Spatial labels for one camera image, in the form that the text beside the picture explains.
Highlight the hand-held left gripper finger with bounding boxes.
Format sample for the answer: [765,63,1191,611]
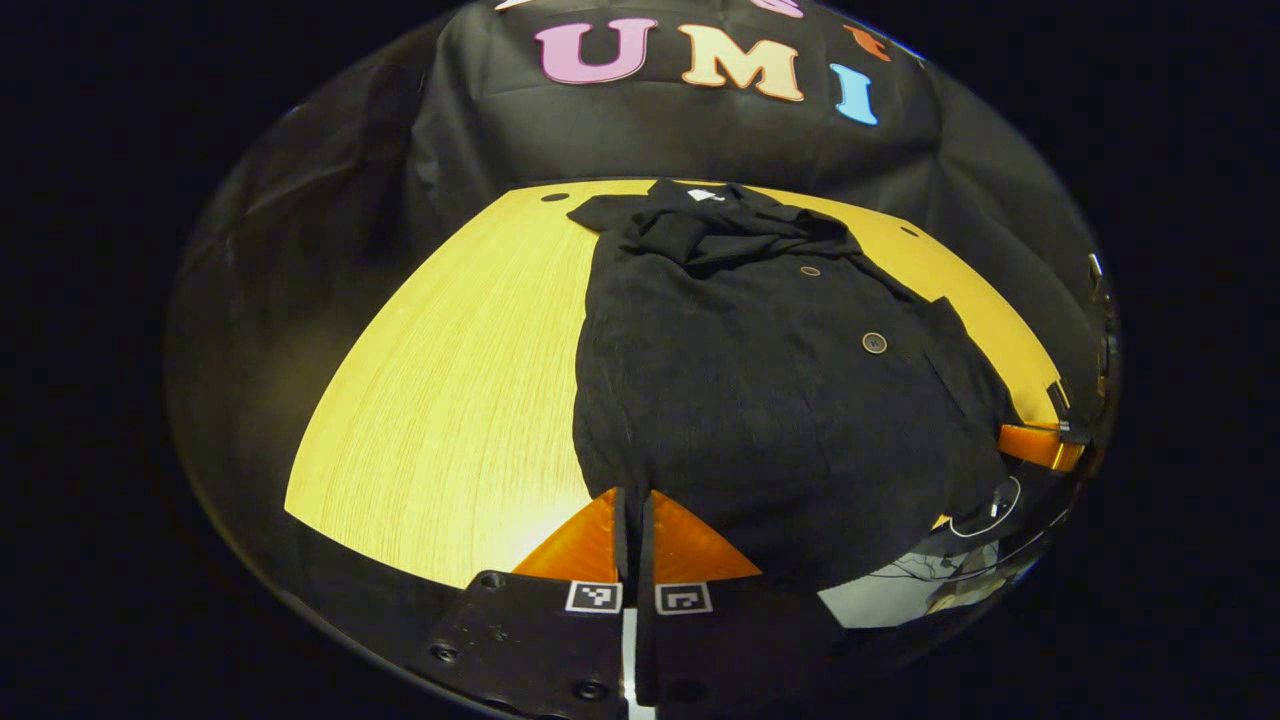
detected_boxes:
[430,487,631,720]
[637,488,843,716]

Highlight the black jacket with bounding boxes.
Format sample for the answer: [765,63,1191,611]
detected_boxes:
[566,178,1017,591]

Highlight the black backdrop cloth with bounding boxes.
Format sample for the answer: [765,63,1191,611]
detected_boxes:
[165,0,1113,521]

